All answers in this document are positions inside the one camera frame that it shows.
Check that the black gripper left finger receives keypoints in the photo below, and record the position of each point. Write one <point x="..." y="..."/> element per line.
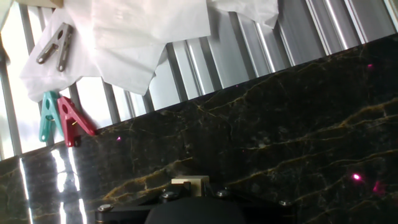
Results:
<point x="124" y="214"/>

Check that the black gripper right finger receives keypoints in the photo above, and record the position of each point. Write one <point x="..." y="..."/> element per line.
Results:
<point x="267" y="214"/>

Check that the small wooden cube block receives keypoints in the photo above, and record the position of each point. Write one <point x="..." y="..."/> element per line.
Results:
<point x="192" y="182"/>

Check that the black gold-veined marble mat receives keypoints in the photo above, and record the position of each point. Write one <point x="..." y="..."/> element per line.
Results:
<point x="248" y="140"/>

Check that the red clothespin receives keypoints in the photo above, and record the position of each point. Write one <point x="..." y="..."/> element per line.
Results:
<point x="70" y="119"/>

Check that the teal clothespin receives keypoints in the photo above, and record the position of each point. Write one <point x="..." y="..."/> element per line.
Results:
<point x="46" y="115"/>

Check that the grey clothespin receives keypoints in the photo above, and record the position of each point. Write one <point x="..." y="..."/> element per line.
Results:
<point x="60" y="40"/>

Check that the crumpled white tissue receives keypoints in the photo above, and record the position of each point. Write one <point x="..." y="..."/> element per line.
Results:
<point x="248" y="9"/>

